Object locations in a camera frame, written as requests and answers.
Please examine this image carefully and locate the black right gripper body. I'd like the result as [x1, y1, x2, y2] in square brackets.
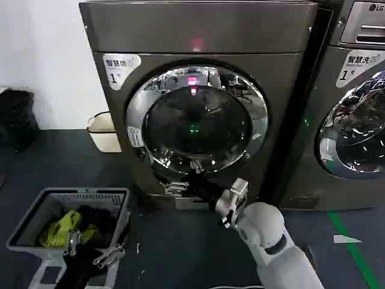
[185, 170, 227, 209]

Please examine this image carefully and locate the green floor tape strip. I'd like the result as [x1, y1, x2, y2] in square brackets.
[327, 210, 382, 289]

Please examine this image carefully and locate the yellow-green garment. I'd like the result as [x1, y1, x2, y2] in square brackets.
[37, 210, 100, 249]

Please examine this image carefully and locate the white paper scrap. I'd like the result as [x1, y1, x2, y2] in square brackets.
[333, 234, 363, 244]

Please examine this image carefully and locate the grey washer with drawer panel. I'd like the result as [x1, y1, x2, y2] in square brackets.
[279, 0, 385, 212]

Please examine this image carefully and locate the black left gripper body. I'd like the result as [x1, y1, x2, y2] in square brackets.
[58, 244, 103, 289]

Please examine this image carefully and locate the white plastic bin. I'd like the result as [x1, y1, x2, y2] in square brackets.
[87, 111, 123, 153]

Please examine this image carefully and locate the grey plastic laundry basket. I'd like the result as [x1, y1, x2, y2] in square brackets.
[5, 187, 132, 289]

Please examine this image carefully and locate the round chrome washer door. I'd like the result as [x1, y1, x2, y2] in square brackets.
[316, 70, 385, 182]

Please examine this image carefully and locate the black garment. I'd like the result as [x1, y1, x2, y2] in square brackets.
[76, 205, 122, 242]

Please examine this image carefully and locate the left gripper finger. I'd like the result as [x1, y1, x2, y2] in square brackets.
[62, 229, 82, 257]
[91, 242, 126, 266]

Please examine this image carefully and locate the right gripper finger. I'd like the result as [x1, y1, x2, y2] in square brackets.
[164, 178, 190, 194]
[188, 159, 205, 175]

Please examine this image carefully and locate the silver number one sticker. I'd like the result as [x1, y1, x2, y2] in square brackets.
[102, 53, 143, 92]

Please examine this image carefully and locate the round chrome glass dryer door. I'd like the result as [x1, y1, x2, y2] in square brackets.
[126, 61, 270, 176]

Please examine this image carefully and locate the silver washer number sticker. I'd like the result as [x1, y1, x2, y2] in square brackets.
[336, 50, 385, 89]

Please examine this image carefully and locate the grey dryer with glass door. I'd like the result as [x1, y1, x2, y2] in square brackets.
[78, 0, 320, 212]

